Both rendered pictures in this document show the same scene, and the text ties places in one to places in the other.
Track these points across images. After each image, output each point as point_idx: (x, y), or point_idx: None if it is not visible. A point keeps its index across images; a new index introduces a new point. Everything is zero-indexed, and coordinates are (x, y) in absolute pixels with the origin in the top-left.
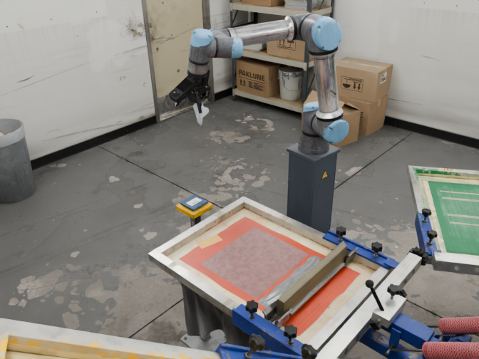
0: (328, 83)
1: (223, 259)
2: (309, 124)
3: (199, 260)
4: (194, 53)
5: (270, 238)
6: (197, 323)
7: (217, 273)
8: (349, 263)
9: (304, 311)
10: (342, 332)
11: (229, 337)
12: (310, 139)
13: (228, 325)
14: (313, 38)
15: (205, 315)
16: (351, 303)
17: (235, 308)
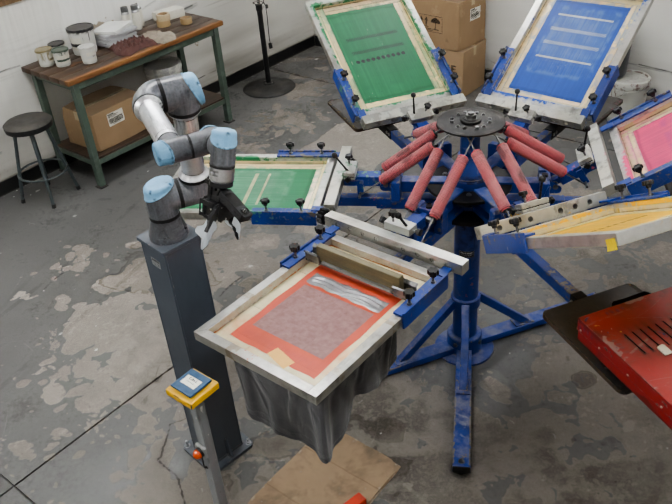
0: None
1: (314, 342)
2: (178, 202)
3: (316, 361)
4: (233, 156)
5: (277, 311)
6: (332, 432)
7: (337, 344)
8: None
9: None
10: (425, 250)
11: (369, 382)
12: (179, 221)
13: (367, 371)
14: (197, 97)
15: (346, 399)
16: (380, 255)
17: (400, 314)
